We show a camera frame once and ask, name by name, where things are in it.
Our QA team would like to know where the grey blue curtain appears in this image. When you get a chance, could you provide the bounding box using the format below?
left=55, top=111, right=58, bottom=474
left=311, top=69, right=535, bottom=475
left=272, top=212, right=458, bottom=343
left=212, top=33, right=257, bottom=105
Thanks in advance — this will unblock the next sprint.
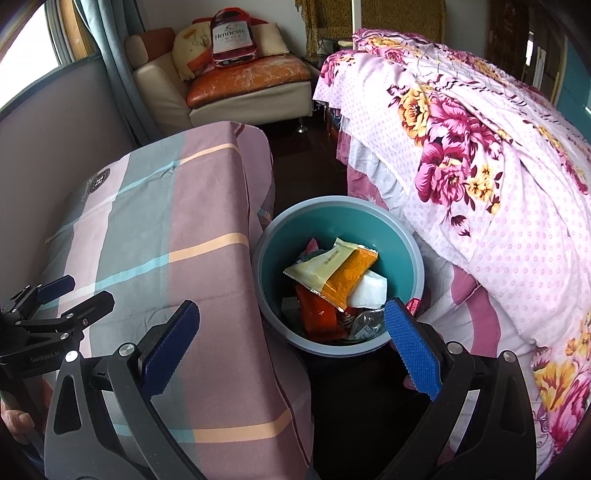
left=75, top=0, right=162, bottom=145

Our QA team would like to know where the red Hennessy bag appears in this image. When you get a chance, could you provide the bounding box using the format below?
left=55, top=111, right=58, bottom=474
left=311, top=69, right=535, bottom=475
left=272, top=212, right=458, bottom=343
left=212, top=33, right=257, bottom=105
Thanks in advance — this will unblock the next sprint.
left=211, top=7, right=257, bottom=68

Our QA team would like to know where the cream printed pillow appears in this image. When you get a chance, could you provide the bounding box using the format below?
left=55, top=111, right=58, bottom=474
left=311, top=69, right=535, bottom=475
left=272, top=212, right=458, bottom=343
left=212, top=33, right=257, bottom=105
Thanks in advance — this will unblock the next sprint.
left=171, top=22, right=211, bottom=81

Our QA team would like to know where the beige armchair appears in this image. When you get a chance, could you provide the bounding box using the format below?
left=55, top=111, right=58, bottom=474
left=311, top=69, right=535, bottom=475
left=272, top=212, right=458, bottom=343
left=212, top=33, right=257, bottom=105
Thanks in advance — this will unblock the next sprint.
left=124, top=17, right=312, bottom=136

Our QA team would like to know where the white pole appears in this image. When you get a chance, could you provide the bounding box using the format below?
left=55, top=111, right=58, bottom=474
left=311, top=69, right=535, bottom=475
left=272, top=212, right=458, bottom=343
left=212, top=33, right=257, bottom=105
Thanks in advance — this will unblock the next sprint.
left=351, top=0, right=362, bottom=33

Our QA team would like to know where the orange seat cushion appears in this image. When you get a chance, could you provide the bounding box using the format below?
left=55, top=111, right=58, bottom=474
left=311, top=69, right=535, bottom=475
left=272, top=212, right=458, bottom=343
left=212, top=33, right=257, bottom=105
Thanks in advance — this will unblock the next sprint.
left=186, top=55, right=311, bottom=109

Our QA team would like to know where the striped pink grey bedsheet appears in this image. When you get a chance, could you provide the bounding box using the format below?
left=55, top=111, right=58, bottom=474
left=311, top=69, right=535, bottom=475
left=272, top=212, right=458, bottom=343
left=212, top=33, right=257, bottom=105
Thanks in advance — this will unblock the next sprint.
left=39, top=121, right=314, bottom=479

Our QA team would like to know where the floral pink quilt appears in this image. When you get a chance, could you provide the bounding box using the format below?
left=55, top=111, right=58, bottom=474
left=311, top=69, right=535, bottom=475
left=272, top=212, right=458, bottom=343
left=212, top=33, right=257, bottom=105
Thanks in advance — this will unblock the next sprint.
left=315, top=29, right=590, bottom=469

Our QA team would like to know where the teal trash bin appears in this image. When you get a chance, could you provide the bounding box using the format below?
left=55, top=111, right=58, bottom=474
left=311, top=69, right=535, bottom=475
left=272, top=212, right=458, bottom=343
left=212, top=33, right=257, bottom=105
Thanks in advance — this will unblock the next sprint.
left=252, top=196, right=425, bottom=357

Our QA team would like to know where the red orange foil wrapper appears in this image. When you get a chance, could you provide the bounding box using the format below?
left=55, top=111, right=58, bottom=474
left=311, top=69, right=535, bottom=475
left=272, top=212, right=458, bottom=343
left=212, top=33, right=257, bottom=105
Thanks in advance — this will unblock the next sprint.
left=295, top=284, right=346, bottom=343

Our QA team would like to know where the grey padded headboard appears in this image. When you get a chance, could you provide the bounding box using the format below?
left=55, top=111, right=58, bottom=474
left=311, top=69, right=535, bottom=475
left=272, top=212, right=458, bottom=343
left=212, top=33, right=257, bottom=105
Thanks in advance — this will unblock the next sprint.
left=1, top=54, right=137, bottom=299

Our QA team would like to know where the yellow white napkin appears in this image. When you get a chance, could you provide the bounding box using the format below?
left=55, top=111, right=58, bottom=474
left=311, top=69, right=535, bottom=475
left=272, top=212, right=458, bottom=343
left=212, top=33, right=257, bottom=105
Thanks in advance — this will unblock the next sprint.
left=348, top=270, right=388, bottom=309

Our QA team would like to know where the teal glass door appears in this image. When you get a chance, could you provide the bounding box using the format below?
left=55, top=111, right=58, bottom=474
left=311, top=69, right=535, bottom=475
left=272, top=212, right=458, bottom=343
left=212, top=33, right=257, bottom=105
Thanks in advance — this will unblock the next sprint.
left=557, top=41, right=591, bottom=140

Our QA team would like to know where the person's left hand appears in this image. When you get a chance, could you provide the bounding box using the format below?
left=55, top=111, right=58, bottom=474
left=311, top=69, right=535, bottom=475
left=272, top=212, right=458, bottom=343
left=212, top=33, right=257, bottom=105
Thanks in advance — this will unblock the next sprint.
left=1, top=402, right=35, bottom=445

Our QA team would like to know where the orange yellow snack bag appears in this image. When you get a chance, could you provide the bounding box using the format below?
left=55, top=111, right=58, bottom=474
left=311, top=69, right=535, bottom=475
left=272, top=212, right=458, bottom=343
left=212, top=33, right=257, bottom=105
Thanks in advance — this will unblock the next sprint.
left=283, top=238, right=379, bottom=311

